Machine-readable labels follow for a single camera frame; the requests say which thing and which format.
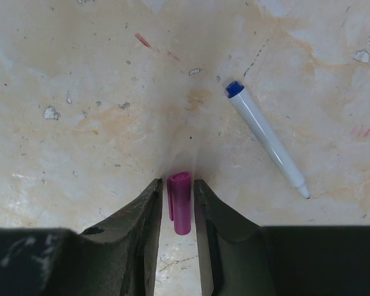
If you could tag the white blue-end pen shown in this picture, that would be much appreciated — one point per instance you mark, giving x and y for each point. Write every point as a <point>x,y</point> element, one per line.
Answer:
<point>248,110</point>

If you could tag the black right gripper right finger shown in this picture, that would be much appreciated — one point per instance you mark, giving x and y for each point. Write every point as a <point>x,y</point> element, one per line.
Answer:
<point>239,257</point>

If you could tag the purple marker cap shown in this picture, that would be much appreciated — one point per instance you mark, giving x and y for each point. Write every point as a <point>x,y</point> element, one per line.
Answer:
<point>179,202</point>

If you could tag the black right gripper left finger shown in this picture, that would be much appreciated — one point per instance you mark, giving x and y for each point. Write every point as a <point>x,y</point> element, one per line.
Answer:
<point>117,256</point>

